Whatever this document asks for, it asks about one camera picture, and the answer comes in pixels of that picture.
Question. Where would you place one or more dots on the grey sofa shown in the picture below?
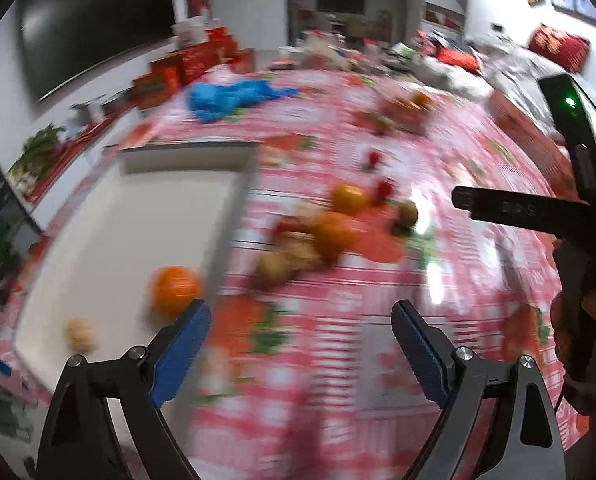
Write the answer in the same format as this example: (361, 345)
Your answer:
(518, 75)

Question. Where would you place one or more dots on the red cherry tomato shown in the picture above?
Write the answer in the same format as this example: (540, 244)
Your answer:
(373, 159)
(384, 190)
(284, 225)

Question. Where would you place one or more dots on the brown longan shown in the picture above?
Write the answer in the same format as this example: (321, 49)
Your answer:
(273, 269)
(408, 214)

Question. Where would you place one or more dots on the white paper bag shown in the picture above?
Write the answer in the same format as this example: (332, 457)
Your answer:
(190, 31)

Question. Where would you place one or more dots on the dried physalis husk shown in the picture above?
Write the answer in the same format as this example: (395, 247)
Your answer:
(82, 334)
(304, 252)

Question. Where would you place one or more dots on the red checked printed tablecloth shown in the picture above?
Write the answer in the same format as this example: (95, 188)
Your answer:
(328, 340)

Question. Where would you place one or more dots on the glass bowl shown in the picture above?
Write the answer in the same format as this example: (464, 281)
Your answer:
(403, 112)

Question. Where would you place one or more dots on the black television screen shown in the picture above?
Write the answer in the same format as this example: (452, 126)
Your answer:
(93, 20)

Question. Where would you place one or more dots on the red patterned cushion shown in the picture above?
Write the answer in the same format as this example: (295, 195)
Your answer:
(560, 47)

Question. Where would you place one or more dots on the blue cloth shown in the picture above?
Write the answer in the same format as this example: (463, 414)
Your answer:
(228, 97)

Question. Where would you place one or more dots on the orange mandarin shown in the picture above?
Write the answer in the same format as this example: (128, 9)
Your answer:
(421, 99)
(350, 197)
(335, 234)
(170, 290)

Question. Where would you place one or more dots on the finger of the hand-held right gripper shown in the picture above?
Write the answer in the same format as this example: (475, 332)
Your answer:
(518, 207)

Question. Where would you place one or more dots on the green potted plant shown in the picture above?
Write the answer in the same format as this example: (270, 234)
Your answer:
(40, 152)

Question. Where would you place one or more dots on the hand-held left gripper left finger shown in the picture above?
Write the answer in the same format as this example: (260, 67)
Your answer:
(183, 350)

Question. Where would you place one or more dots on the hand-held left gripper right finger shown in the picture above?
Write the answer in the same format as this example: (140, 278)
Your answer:
(423, 355)

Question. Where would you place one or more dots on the white rectangular tray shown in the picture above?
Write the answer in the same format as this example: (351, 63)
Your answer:
(143, 220)

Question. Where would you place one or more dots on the red gift box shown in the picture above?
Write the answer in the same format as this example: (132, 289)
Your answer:
(223, 42)
(197, 62)
(155, 90)

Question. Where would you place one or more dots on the red cloth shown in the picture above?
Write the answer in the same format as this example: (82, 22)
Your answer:
(458, 59)

